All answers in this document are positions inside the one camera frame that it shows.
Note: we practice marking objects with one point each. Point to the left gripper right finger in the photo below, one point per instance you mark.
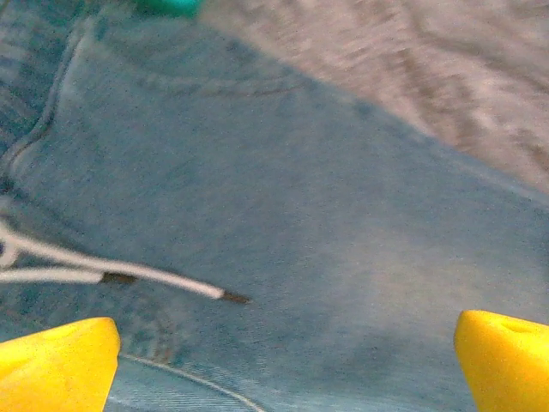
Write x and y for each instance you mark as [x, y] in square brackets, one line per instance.
[506, 365]

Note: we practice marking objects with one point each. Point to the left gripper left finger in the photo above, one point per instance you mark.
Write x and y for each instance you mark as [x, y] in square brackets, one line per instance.
[56, 369]

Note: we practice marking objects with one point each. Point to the blue denim trousers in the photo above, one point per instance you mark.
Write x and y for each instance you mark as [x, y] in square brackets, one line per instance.
[257, 193]

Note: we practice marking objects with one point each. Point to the teal plastic basket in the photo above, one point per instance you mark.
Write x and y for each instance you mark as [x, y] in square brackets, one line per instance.
[171, 6]

